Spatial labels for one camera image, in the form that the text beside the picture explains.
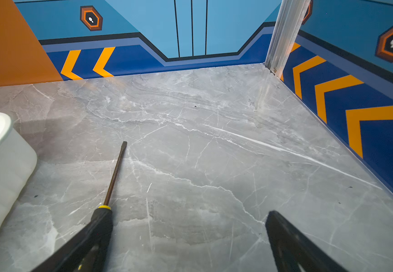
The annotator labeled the black yellow screwdriver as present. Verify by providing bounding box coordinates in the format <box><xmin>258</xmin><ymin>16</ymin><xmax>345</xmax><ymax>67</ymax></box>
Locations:
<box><xmin>74</xmin><ymin>141</ymin><xmax>127</xmax><ymax>272</ymax></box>

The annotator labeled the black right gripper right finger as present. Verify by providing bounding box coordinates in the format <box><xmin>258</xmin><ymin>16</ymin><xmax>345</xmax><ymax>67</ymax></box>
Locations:
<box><xmin>265</xmin><ymin>210</ymin><xmax>346</xmax><ymax>272</ymax></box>

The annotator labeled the aluminium corner post right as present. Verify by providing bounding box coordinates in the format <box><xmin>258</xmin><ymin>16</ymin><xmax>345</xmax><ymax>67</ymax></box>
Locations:
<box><xmin>265</xmin><ymin>0</ymin><xmax>311</xmax><ymax>79</ymax></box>

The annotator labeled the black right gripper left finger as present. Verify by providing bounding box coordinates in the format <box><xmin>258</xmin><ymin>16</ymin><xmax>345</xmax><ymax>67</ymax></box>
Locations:
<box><xmin>30</xmin><ymin>211</ymin><xmax>113</xmax><ymax>272</ymax></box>

